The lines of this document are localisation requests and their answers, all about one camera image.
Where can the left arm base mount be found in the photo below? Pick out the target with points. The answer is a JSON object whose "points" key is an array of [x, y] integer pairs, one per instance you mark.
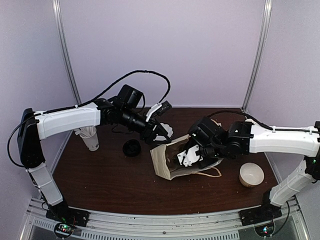
{"points": [[68, 220]]}

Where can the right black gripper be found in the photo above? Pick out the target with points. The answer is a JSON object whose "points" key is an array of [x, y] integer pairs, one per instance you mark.
{"points": [[205, 164]]}

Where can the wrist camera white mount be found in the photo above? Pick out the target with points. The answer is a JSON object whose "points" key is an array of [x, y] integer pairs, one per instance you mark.
{"points": [[190, 156], [157, 110]]}

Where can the kraft paper takeout bag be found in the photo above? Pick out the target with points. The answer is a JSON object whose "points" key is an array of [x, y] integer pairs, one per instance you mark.
{"points": [[164, 157]]}

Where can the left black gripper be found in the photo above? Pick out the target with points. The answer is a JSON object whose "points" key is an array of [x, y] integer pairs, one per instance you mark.
{"points": [[148, 134]]}

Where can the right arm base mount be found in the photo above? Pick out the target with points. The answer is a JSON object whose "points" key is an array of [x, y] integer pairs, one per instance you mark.
{"points": [[262, 217]]}

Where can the left aluminium frame post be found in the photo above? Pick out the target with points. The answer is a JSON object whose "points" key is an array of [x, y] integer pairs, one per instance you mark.
{"points": [[65, 53]]}

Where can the aluminium front rail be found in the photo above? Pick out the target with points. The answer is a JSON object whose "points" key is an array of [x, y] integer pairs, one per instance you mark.
{"points": [[223, 225]]}

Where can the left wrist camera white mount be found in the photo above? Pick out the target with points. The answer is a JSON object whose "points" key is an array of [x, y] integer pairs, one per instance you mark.
{"points": [[157, 110]]}

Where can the right aluminium frame post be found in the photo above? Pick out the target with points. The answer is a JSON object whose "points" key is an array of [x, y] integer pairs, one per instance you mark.
{"points": [[263, 35]]}

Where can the white scalloped dish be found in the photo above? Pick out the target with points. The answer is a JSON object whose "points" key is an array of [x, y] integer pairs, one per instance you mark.
{"points": [[164, 133]]}

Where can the stack of paper cups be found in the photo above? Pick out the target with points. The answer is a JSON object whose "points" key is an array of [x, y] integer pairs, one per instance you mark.
{"points": [[249, 120]]}

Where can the white ceramic bowl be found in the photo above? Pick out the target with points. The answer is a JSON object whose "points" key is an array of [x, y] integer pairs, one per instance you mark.
{"points": [[251, 175]]}

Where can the stack of black lids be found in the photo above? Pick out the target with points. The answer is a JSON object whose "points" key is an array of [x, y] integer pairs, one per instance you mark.
{"points": [[131, 148]]}

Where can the paper cup holding straws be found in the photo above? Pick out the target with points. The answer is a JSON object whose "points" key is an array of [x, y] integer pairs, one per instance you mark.
{"points": [[92, 143]]}

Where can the wrapped white straws bundle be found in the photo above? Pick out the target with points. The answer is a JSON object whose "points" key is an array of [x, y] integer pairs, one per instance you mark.
{"points": [[85, 132]]}

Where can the aluminium frame post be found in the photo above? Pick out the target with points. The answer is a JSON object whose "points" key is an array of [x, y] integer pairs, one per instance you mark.
{"points": [[65, 53], [263, 35]]}

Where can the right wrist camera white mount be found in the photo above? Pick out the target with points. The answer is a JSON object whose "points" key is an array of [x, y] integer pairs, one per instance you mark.
{"points": [[190, 156]]}

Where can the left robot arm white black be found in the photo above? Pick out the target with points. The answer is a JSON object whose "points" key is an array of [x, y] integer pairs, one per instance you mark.
{"points": [[39, 125]]}

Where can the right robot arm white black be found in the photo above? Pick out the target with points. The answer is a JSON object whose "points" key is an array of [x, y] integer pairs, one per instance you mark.
{"points": [[251, 137]]}

